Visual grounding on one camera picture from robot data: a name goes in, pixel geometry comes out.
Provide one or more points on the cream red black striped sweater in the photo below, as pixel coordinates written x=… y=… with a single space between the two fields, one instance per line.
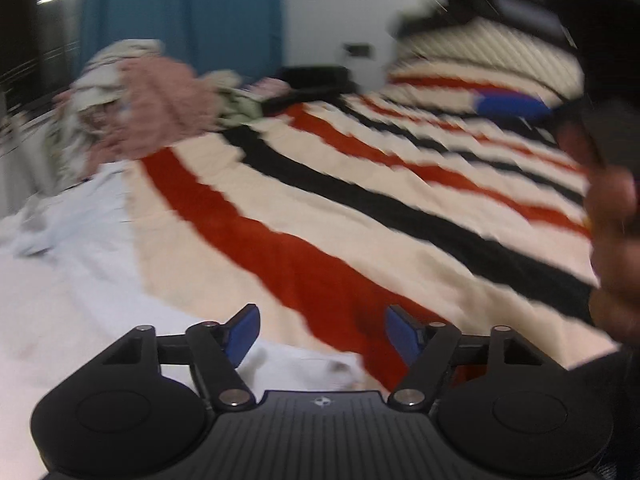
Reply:
x=350 y=200

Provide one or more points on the dark box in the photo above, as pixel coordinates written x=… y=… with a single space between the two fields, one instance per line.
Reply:
x=315 y=79

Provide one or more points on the white patterned garment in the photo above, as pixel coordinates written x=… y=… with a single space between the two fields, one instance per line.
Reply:
x=82 y=110

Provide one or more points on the blue curtain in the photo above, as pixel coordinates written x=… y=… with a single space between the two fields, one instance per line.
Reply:
x=185 y=10

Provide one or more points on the white bed sheet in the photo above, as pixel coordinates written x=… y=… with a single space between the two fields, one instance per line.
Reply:
x=75 y=285

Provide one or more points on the wall socket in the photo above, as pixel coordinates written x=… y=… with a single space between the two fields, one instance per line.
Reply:
x=358 y=50

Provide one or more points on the pink fuzzy garment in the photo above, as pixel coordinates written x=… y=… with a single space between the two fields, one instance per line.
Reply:
x=155 y=105

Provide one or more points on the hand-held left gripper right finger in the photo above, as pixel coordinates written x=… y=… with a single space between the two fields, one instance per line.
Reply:
x=403 y=336

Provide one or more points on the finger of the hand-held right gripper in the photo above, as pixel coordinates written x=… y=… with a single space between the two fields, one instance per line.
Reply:
x=512 y=105

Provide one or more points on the person's right hand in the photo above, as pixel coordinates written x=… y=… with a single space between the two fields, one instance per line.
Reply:
x=612 y=240

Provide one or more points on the pale green patterned garment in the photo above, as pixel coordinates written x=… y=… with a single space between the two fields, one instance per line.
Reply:
x=232 y=100

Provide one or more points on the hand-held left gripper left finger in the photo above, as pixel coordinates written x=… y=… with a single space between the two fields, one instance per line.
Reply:
x=243 y=332

